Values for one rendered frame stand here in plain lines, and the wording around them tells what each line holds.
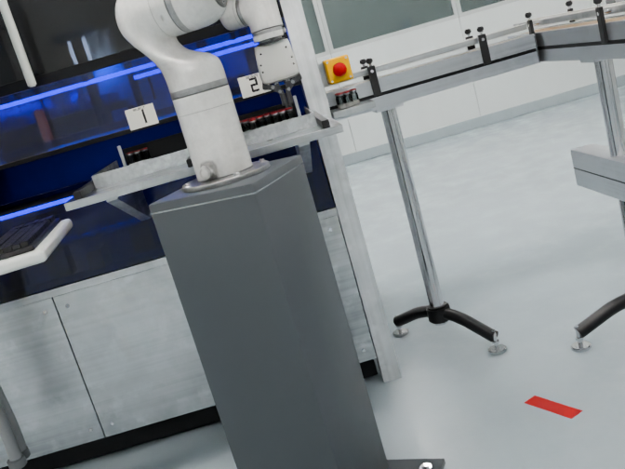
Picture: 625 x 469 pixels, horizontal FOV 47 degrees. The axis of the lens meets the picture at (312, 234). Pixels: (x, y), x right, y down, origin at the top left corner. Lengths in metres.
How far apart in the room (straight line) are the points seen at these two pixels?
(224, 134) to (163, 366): 1.07
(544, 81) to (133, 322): 5.58
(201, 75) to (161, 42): 0.11
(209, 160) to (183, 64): 0.19
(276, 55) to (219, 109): 0.47
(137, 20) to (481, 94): 5.77
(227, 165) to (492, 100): 5.76
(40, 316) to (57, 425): 0.36
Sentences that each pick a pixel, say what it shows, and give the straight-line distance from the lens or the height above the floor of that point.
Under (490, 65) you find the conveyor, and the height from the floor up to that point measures 0.88.
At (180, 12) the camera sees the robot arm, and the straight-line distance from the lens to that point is 1.48.
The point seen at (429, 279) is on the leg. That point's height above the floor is 0.24.
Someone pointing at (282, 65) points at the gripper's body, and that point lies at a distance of 1.91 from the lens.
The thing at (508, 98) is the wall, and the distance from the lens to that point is 7.17.
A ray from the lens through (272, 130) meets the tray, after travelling 1.91.
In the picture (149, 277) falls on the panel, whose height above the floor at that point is 0.55.
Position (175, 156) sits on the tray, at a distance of 1.93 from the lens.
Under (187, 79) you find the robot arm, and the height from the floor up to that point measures 1.08.
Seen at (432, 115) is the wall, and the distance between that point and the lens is 6.98.
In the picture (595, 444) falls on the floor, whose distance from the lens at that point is 1.94.
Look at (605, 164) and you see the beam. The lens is 2.28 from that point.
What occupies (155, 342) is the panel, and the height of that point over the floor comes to 0.35.
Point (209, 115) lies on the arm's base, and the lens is 1.48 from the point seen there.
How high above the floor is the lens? 1.05
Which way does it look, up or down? 13 degrees down
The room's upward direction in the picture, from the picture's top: 16 degrees counter-clockwise
